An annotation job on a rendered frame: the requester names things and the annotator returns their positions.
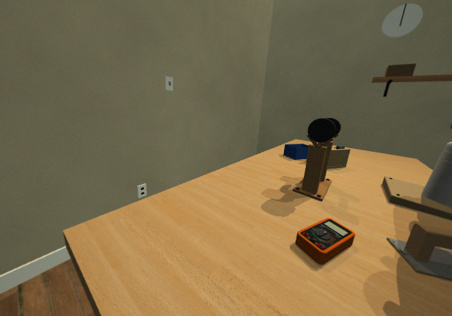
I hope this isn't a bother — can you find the brown open-top wooden crate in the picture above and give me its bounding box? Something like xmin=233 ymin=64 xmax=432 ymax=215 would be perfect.
xmin=327 ymin=149 xmax=347 ymax=169

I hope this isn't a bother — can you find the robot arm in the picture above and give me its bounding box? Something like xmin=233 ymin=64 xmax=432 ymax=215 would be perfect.
xmin=422 ymin=142 xmax=452 ymax=207

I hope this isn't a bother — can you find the dark blue open bin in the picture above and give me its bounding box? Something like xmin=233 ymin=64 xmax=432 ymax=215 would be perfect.
xmin=283 ymin=144 xmax=309 ymax=160

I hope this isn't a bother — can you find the orange digital multimeter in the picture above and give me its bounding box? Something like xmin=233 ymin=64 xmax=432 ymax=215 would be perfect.
xmin=296 ymin=218 xmax=355 ymax=265

